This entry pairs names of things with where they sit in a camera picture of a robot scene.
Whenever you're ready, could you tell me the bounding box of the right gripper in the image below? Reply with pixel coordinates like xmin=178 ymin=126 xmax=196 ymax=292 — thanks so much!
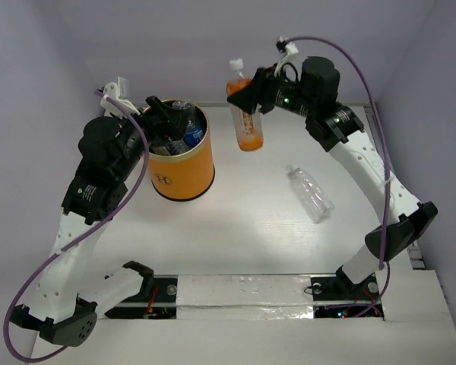
xmin=226 ymin=63 xmax=315 ymax=119

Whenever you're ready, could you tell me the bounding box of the blue label bottle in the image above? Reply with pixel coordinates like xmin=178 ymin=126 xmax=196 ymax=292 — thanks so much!
xmin=184 ymin=103 xmax=204 ymax=148

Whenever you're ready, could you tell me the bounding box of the orange label bottle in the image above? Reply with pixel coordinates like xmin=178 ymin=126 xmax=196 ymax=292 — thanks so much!
xmin=226 ymin=59 xmax=264 ymax=152

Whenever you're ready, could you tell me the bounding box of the green yellow label bottle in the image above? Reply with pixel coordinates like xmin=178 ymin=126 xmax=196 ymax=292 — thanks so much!
xmin=150 ymin=139 xmax=189 ymax=156

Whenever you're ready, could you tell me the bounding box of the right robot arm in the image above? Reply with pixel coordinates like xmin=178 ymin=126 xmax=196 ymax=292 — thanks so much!
xmin=227 ymin=56 xmax=438 ymax=298

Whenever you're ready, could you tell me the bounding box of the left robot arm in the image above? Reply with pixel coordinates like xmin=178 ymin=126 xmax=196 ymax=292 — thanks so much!
xmin=6 ymin=95 xmax=186 ymax=348

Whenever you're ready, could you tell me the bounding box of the orange cylindrical bin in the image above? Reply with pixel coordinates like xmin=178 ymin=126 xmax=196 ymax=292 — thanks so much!
xmin=147 ymin=106 xmax=215 ymax=202

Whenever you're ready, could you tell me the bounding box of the clear unlabelled bottle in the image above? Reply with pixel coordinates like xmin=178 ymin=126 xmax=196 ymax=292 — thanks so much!
xmin=287 ymin=167 xmax=334 ymax=224

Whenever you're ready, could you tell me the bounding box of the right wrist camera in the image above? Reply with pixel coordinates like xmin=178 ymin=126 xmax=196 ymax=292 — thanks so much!
xmin=274 ymin=37 xmax=299 ymax=76

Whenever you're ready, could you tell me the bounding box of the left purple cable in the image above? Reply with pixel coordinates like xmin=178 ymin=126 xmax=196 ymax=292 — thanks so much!
xmin=3 ymin=89 xmax=150 ymax=362

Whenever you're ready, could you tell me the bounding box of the silver taped front rail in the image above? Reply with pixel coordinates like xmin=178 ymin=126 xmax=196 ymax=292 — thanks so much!
xmin=106 ymin=275 xmax=383 ymax=320

